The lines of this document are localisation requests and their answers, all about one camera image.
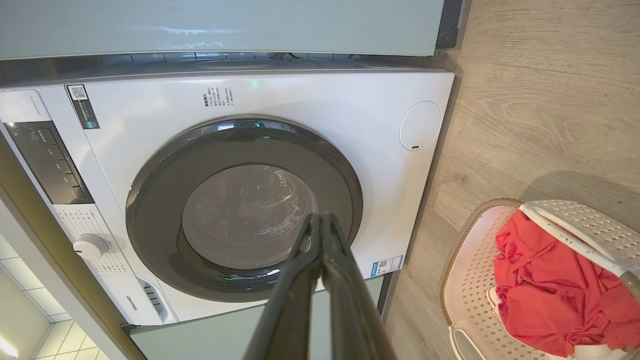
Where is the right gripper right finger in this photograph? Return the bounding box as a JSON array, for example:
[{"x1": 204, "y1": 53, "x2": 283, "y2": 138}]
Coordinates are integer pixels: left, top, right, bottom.
[{"x1": 320, "y1": 213, "x2": 397, "y2": 360}]

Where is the black washer control panel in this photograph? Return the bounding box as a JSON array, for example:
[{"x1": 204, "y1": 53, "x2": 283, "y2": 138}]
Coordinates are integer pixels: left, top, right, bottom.
[{"x1": 4, "y1": 121, "x2": 95, "y2": 206}]

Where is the black QR code sticker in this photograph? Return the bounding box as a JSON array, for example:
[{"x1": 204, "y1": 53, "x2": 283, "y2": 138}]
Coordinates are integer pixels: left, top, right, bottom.
[{"x1": 66, "y1": 84, "x2": 101, "y2": 130}]

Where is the pale green cabinet door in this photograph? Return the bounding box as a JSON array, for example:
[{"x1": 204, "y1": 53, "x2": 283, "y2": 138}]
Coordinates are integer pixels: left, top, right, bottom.
[
  {"x1": 130, "y1": 275, "x2": 386, "y2": 360},
  {"x1": 0, "y1": 0, "x2": 446, "y2": 61}
]

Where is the round white filter cover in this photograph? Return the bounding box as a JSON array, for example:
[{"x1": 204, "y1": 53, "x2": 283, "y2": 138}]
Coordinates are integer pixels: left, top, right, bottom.
[{"x1": 399, "y1": 100, "x2": 443, "y2": 152}]

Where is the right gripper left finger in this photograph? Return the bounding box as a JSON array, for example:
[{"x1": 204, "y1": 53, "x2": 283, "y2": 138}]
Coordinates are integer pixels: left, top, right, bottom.
[{"x1": 244, "y1": 213, "x2": 327, "y2": 360}]

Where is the red garment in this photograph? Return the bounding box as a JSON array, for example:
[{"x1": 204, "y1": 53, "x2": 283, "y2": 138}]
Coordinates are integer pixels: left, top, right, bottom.
[{"x1": 494, "y1": 210, "x2": 633, "y2": 358}]

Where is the dark round washer door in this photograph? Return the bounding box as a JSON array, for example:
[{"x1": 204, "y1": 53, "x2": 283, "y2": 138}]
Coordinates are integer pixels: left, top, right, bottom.
[{"x1": 126, "y1": 116, "x2": 364, "y2": 303}]

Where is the white perforated laundry basket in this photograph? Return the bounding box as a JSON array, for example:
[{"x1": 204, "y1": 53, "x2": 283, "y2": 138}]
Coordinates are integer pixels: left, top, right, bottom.
[{"x1": 440, "y1": 198, "x2": 640, "y2": 360}]

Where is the white washer control knob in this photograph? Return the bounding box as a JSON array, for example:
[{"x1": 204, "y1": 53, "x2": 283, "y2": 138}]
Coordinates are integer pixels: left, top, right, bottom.
[{"x1": 73, "y1": 233, "x2": 110, "y2": 261}]

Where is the white front-load washing machine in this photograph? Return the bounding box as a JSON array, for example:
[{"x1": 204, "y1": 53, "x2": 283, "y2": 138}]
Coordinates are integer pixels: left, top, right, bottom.
[{"x1": 0, "y1": 59, "x2": 456, "y2": 328}]

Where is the blue energy label sticker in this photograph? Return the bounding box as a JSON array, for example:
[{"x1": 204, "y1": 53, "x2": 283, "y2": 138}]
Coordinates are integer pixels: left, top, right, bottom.
[{"x1": 370, "y1": 255, "x2": 405, "y2": 278}]

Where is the dark cabinet plinth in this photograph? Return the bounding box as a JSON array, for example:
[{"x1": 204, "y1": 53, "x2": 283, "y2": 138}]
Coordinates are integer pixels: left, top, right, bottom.
[
  {"x1": 376, "y1": 274, "x2": 402, "y2": 321},
  {"x1": 436, "y1": 0, "x2": 466, "y2": 50}
]

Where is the white detergent drawer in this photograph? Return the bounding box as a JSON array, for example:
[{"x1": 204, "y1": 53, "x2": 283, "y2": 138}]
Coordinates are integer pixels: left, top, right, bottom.
[{"x1": 120, "y1": 275, "x2": 178, "y2": 326}]

